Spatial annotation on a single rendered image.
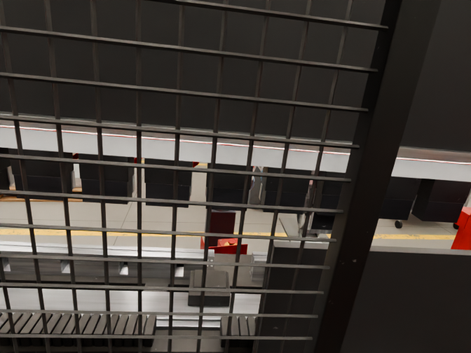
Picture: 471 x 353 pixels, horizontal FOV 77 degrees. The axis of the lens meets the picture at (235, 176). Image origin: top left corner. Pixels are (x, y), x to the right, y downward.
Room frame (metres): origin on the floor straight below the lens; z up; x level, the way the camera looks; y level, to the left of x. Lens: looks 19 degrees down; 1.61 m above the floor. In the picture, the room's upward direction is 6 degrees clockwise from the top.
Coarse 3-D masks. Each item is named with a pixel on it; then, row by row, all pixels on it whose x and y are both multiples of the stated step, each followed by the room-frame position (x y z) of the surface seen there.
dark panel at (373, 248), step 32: (288, 256) 0.45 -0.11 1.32; (320, 256) 0.46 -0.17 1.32; (384, 256) 0.47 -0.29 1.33; (416, 256) 0.48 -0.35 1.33; (448, 256) 0.48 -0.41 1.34; (288, 288) 0.45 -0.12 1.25; (384, 288) 0.47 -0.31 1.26; (416, 288) 0.48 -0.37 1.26; (448, 288) 0.49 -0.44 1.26; (352, 320) 0.47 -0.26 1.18; (384, 320) 0.48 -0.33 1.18; (416, 320) 0.48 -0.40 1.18; (448, 320) 0.49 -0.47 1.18; (256, 352) 0.45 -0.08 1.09; (288, 352) 0.45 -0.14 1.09; (352, 352) 0.47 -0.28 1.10; (384, 352) 0.48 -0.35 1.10; (416, 352) 0.49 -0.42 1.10; (448, 352) 0.49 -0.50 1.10
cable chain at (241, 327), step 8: (224, 320) 0.57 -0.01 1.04; (232, 320) 0.58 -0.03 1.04; (240, 320) 0.58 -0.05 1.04; (248, 320) 0.58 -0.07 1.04; (256, 320) 0.59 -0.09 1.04; (224, 328) 0.55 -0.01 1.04; (232, 328) 0.55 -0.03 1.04; (240, 328) 0.55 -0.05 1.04; (248, 328) 0.56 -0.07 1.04; (224, 344) 0.53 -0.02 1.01; (232, 344) 0.53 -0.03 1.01; (240, 344) 0.53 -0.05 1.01; (248, 344) 0.54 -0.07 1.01
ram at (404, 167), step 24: (0, 144) 0.84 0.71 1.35; (24, 144) 0.85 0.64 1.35; (48, 144) 0.85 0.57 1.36; (72, 144) 0.86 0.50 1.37; (96, 144) 0.87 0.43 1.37; (120, 144) 0.88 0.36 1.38; (144, 144) 0.89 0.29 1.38; (168, 144) 0.90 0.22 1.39; (192, 144) 0.90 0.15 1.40; (312, 168) 0.95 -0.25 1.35; (336, 168) 0.96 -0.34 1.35; (408, 168) 0.99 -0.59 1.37; (432, 168) 1.00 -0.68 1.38; (456, 168) 1.01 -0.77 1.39
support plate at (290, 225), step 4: (280, 220) 1.24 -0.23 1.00; (284, 220) 1.24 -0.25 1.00; (288, 220) 1.25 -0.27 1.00; (292, 220) 1.25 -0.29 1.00; (296, 220) 1.26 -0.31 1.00; (284, 224) 1.20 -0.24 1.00; (288, 224) 1.20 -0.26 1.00; (292, 224) 1.21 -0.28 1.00; (296, 224) 1.21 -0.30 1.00; (308, 224) 1.23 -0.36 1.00; (284, 228) 1.17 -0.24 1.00; (288, 228) 1.16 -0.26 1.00; (292, 228) 1.17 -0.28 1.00; (296, 228) 1.17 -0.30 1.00; (308, 228) 1.18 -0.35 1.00; (288, 232) 1.13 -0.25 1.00; (292, 232) 1.14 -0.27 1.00; (296, 232) 1.14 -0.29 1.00; (288, 236) 1.10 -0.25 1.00; (320, 236) 1.13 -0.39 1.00; (324, 236) 1.13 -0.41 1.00; (292, 240) 1.07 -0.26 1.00
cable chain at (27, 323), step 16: (0, 320) 0.51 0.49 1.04; (16, 320) 0.51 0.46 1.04; (32, 320) 0.51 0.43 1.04; (48, 320) 0.52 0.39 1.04; (64, 320) 0.52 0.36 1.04; (80, 320) 0.53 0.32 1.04; (96, 320) 0.53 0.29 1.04; (112, 320) 0.54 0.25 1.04; (128, 320) 0.55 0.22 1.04; (144, 320) 0.55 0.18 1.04
